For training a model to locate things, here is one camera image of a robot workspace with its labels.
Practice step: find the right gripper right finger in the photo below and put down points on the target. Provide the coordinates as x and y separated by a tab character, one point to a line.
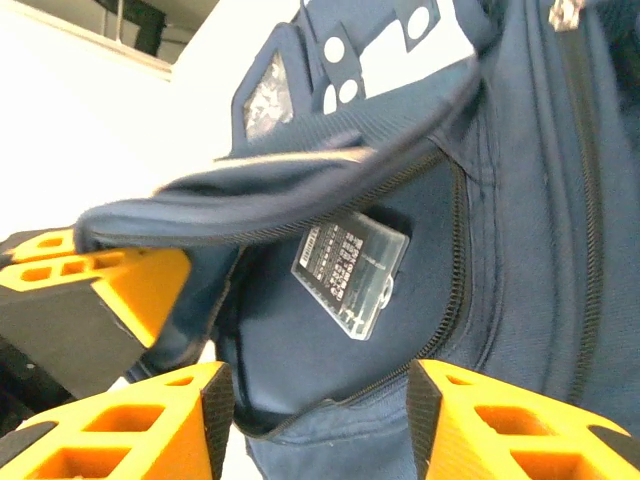
500	435

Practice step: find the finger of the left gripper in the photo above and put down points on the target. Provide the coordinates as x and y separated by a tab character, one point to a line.
35	245
125	290

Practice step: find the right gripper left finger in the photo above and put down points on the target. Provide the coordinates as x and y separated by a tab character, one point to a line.
125	430

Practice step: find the navy blue backpack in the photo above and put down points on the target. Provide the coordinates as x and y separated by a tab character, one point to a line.
525	200

